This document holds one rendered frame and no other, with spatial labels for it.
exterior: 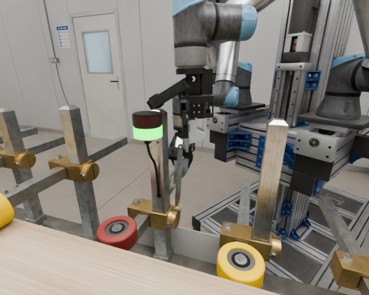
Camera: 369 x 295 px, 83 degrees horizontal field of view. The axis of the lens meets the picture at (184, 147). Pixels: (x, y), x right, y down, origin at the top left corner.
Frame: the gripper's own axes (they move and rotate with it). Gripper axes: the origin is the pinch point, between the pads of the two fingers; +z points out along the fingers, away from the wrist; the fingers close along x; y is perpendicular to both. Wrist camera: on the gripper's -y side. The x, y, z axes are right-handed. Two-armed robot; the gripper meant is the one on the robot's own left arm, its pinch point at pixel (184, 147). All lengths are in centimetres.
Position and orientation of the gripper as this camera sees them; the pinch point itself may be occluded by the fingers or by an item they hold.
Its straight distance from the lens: 56.0
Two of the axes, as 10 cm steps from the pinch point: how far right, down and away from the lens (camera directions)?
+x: -0.4, -3.4, 9.4
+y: 10.0, -0.4, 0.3
